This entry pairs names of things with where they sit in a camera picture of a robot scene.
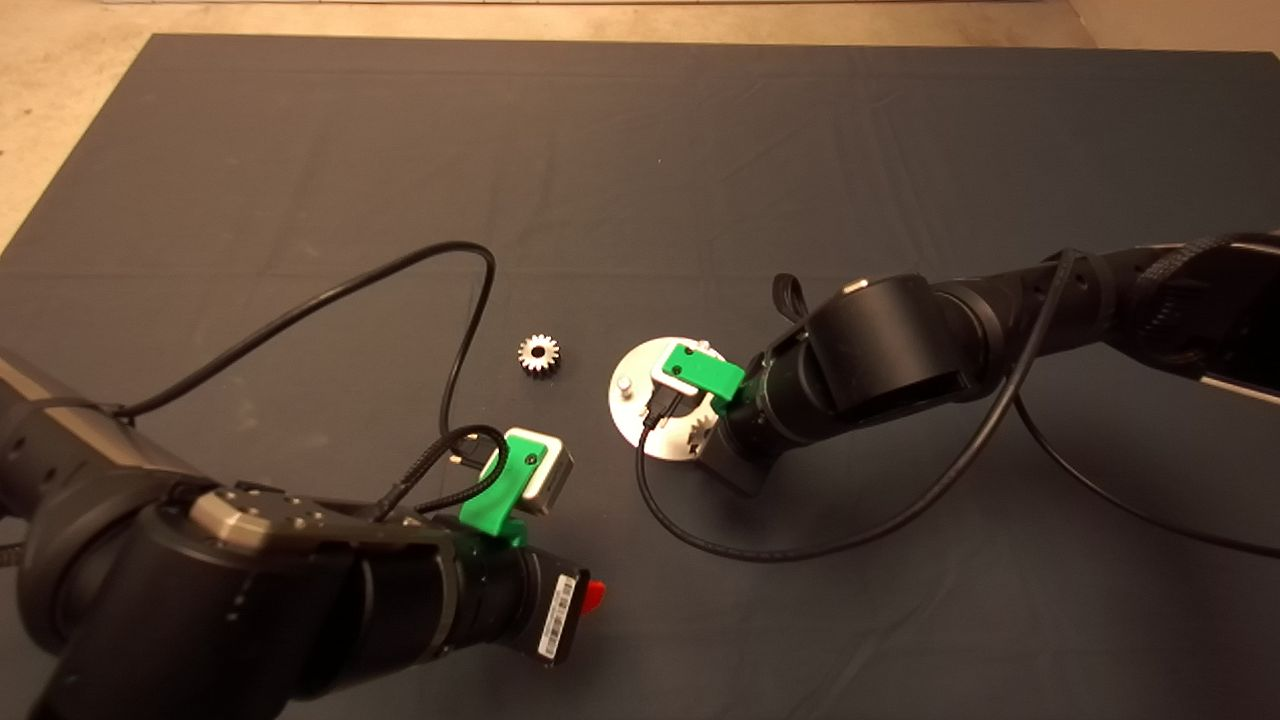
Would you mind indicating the small steel planetary gear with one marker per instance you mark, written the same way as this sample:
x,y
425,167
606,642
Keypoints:
x,y
527,363
700,432

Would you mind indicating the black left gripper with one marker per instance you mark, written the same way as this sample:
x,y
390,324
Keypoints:
x,y
515,605

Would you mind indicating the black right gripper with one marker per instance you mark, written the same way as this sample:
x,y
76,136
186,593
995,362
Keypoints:
x,y
740,455

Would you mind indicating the green right camera mount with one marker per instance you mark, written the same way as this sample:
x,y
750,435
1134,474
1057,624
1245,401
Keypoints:
x,y
712,372

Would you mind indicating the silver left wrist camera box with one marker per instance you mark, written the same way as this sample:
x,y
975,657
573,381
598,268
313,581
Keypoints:
x,y
550,480

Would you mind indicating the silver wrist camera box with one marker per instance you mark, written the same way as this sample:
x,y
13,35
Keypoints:
x,y
668,375
550,480

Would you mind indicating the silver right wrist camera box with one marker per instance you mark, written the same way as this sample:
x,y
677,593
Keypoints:
x,y
668,375

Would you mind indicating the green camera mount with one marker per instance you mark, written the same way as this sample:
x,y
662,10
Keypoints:
x,y
712,372
495,505

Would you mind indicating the round metal carrier plate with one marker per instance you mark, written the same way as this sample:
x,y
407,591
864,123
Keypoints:
x,y
635,420

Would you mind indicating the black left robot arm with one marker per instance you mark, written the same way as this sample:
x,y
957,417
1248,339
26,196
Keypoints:
x,y
200,610

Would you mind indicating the green left camera mount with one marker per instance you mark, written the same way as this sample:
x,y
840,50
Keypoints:
x,y
495,505

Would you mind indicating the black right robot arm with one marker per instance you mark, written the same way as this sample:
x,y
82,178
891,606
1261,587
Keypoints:
x,y
890,345

